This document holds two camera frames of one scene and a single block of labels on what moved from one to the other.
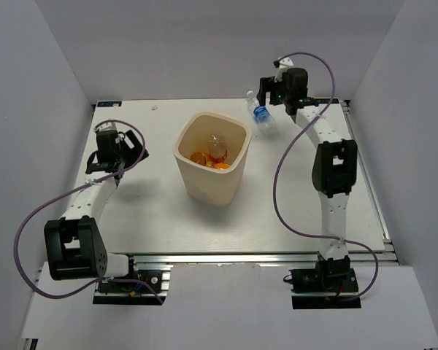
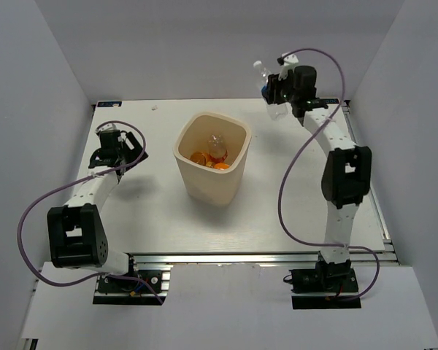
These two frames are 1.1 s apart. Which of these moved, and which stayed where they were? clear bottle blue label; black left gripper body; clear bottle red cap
Moved: clear bottle blue label
Stayed: clear bottle red cap; black left gripper body
